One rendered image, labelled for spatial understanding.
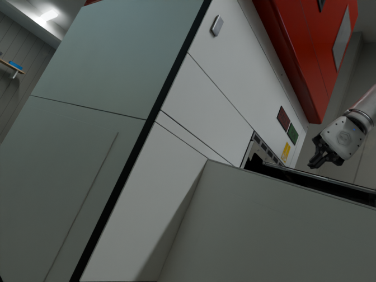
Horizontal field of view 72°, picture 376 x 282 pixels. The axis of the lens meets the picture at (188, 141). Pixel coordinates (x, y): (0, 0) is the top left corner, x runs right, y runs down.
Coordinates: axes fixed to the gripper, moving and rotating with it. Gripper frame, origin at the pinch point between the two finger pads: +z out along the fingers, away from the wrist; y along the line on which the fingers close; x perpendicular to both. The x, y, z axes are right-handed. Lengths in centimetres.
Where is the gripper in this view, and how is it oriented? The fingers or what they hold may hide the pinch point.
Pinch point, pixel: (315, 161)
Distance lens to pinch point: 82.0
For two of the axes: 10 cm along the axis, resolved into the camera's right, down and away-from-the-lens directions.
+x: -0.2, 1.9, 9.8
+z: -7.5, 6.5, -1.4
